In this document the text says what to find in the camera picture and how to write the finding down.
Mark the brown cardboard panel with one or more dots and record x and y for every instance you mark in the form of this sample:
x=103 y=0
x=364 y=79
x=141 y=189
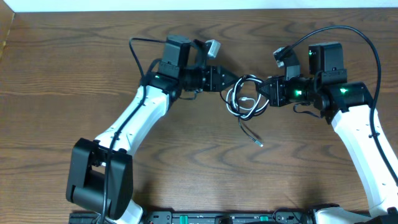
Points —
x=6 y=19

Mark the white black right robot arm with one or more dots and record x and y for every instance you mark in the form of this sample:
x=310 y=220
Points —
x=347 y=107

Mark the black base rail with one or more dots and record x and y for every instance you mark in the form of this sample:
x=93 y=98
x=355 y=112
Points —
x=199 y=217

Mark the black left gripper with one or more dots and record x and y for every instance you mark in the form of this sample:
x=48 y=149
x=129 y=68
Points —
x=212 y=78

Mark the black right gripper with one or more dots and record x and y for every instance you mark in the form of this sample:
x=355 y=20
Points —
x=277 y=98

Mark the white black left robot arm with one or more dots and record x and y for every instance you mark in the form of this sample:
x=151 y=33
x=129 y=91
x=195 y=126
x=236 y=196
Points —
x=100 y=177

